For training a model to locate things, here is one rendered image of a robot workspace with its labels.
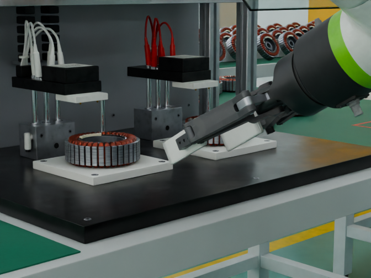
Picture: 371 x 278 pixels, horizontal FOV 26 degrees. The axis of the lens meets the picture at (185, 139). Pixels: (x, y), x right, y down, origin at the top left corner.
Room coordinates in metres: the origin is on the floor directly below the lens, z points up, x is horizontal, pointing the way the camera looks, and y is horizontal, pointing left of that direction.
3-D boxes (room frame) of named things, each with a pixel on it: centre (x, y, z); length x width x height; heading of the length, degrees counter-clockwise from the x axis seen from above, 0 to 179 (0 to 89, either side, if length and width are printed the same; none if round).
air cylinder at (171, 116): (1.45, 0.05, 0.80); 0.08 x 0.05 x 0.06; 134
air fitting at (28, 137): (1.25, 0.25, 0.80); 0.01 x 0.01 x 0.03; 44
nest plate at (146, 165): (1.18, 0.12, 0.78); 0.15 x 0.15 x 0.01; 44
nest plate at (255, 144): (1.35, -0.05, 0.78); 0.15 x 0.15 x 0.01; 44
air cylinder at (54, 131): (1.29, 0.22, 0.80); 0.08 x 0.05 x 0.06; 134
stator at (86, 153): (1.18, 0.12, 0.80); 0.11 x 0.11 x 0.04
